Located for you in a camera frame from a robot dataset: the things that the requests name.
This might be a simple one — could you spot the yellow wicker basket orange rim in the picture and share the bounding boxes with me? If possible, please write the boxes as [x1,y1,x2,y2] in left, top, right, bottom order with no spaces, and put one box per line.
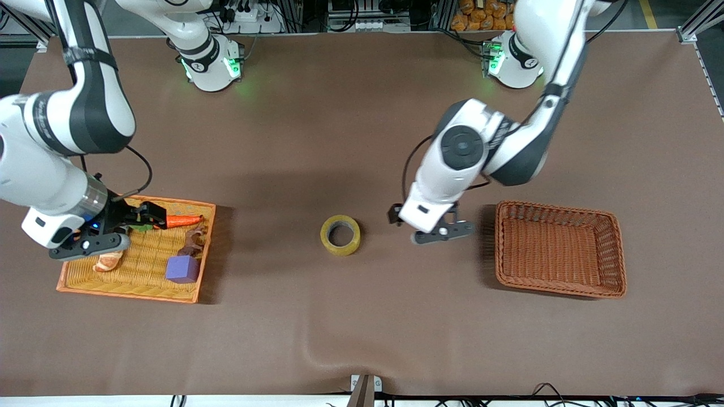
[57,195,217,304]

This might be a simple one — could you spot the metal table edge bracket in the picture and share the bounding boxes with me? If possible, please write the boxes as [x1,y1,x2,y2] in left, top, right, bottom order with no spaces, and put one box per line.
[350,374,382,407]

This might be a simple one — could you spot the pile of orange bread toys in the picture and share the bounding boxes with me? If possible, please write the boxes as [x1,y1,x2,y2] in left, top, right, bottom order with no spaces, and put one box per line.
[451,0,518,32]

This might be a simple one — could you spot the toy croissant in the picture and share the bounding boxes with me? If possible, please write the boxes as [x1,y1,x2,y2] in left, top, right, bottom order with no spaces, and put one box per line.
[92,252,124,273]

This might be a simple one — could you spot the brown wicker basket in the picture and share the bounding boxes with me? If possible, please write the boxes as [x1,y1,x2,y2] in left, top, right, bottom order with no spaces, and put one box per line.
[495,200,627,299]

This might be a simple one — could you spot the black cable bundle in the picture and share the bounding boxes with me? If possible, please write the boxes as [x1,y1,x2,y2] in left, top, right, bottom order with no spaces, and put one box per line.
[385,383,724,407]

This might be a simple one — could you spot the brown animal figure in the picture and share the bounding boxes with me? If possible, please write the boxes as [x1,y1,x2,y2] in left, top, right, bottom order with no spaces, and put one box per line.
[178,226,206,258]

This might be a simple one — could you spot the purple cube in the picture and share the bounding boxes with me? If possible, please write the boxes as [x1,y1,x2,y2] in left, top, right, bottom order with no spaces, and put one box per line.
[165,255,201,284]

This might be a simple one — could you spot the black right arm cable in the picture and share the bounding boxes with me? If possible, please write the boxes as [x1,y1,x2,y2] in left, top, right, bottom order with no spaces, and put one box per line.
[110,146,153,201]

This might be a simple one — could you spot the orange toy carrot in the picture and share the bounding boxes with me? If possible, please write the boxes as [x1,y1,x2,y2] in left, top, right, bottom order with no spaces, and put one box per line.
[127,215,203,233]

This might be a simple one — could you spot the brown table cloth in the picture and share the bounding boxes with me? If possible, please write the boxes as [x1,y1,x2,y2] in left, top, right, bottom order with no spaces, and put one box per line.
[0,31,724,396]

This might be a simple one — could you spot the yellow tape roll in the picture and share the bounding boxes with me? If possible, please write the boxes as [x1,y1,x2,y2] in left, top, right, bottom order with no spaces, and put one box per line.
[320,215,361,256]

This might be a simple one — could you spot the white power strip with plugs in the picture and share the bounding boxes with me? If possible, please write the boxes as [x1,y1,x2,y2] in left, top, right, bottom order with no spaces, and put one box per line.
[218,0,285,34]

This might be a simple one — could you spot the white empty power strip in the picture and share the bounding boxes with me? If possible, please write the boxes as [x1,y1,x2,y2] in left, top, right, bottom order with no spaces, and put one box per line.
[328,20,411,33]

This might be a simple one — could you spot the aluminium frame post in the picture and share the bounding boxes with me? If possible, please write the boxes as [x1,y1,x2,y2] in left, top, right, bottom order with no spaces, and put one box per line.
[0,0,63,53]
[676,0,724,44]

